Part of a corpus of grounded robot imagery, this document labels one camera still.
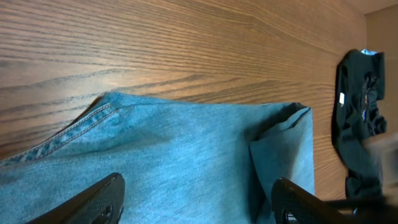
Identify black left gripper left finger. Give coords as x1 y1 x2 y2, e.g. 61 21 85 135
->
29 172 125 224

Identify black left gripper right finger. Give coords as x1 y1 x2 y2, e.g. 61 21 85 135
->
271 177 357 224

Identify light blue denim jeans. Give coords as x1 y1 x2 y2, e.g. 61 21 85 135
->
1 92 315 223

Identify black garment with white tag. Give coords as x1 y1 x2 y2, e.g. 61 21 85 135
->
331 49 387 198

